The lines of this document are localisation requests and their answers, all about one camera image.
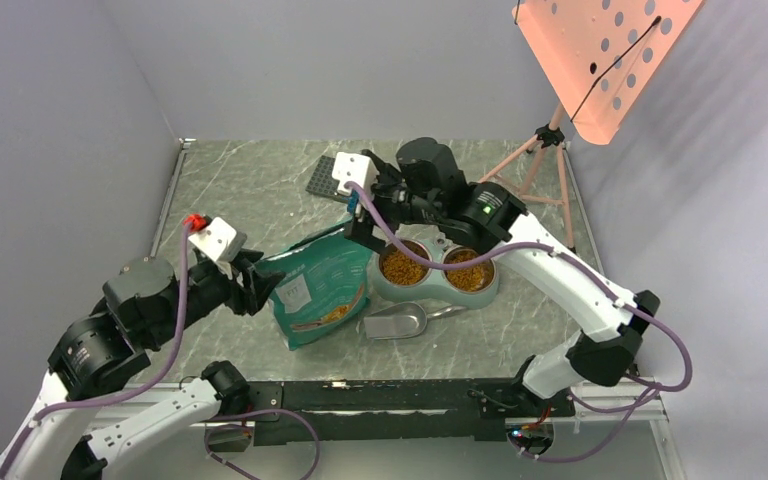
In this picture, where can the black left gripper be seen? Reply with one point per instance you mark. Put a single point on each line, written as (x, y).
(259, 284)

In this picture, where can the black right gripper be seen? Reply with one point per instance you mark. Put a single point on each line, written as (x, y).
(361, 229)

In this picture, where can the green pet food bag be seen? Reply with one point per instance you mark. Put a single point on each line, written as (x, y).
(325, 284)

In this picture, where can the metal food scoop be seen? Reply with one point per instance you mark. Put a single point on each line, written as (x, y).
(404, 320)

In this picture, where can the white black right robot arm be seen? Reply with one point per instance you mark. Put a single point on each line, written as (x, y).
(496, 224)

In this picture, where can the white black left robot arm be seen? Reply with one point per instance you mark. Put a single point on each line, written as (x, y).
(146, 307)

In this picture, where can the teal double pet bowl stand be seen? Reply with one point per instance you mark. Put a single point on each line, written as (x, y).
(396, 277)

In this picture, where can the brown pet food kibble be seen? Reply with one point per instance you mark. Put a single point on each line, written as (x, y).
(400, 270)

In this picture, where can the blue building block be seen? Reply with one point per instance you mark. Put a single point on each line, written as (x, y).
(354, 205)

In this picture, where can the steel bowl left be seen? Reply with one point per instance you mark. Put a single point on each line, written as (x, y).
(402, 268)

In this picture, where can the steel bowl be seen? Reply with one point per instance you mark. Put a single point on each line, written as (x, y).
(402, 268)
(468, 273)

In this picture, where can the grey building block baseplate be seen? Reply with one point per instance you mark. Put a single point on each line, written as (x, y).
(322, 184)

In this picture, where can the brown kibble right bowl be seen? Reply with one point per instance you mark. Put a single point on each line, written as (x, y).
(468, 275)

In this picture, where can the steel bowl right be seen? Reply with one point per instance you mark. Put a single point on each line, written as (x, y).
(468, 273)

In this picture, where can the pink perforated board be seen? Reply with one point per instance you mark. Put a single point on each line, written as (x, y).
(599, 55)

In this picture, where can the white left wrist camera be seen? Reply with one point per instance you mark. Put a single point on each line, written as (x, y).
(215, 238)

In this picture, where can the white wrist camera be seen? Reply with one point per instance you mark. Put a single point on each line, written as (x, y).
(215, 238)
(354, 167)

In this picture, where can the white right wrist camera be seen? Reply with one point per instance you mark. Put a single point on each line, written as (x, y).
(354, 167)

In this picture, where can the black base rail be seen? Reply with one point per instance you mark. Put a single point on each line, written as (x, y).
(483, 409)

